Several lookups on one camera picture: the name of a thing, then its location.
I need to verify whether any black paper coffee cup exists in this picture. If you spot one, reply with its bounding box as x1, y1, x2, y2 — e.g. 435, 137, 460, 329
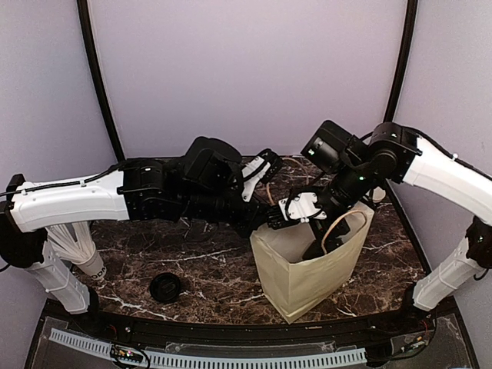
302, 241, 327, 261

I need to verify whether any white slotted cable duct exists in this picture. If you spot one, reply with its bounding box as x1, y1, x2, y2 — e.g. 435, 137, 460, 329
48, 328, 367, 368

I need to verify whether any right black frame post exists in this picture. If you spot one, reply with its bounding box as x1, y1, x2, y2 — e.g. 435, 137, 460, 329
383, 0, 418, 122

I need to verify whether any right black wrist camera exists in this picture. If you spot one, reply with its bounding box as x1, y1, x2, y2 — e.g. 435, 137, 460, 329
301, 120, 354, 175

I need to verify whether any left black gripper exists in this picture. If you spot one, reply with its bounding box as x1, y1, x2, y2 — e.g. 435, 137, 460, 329
178, 181, 274, 238

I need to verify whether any white cup with straws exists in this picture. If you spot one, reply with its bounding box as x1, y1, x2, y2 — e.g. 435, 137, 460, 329
46, 221, 107, 281

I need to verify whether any black frame post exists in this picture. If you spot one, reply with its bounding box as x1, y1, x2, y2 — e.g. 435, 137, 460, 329
76, 0, 125, 161
383, 0, 418, 122

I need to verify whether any cream paper bag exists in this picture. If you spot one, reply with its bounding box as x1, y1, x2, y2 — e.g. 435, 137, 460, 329
250, 202, 374, 324

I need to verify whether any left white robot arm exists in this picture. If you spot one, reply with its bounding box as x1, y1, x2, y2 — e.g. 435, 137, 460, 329
1, 158, 271, 335

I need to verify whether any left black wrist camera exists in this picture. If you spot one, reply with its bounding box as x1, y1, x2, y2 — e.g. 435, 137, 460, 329
182, 136, 241, 191

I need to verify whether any left black frame post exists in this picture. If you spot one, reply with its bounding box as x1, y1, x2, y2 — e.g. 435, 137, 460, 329
76, 0, 125, 161

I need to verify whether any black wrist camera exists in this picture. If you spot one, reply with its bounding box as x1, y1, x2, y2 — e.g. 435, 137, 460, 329
301, 120, 354, 175
182, 136, 241, 191

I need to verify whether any black plastic cup lid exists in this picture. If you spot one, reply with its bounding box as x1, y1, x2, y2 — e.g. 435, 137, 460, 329
149, 272, 181, 304

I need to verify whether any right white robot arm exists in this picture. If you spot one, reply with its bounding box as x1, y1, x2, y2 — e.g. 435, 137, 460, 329
301, 121, 491, 334

